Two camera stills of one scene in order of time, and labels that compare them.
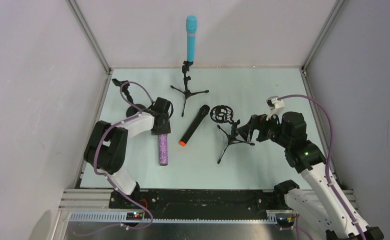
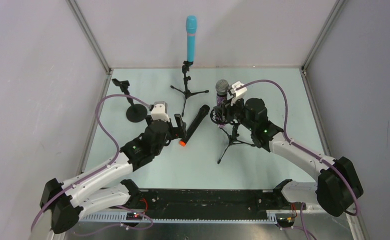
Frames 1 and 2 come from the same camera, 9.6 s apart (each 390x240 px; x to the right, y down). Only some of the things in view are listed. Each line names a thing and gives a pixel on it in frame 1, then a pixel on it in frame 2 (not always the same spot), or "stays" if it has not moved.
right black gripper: [257, 126] → [227, 110]
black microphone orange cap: [204, 110] stays
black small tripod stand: [187, 93] stays
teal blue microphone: [190, 27] stays
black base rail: [165, 200] stays
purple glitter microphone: [163, 151] → [222, 87]
